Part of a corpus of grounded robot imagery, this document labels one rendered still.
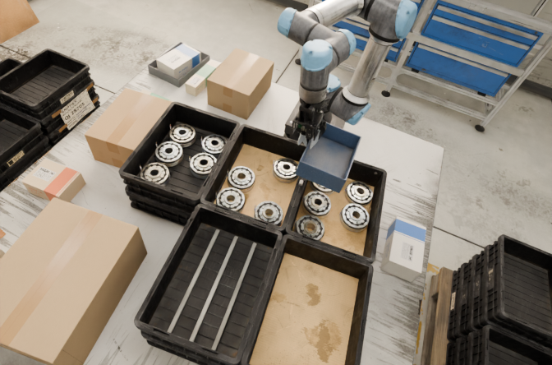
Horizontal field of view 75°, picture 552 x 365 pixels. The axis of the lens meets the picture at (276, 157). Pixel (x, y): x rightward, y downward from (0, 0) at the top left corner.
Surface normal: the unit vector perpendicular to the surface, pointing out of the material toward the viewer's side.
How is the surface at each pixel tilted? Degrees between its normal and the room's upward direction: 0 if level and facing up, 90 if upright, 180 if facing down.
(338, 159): 2
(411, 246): 0
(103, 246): 0
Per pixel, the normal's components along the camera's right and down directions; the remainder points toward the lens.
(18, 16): 0.90, 0.19
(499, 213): 0.13, -0.62
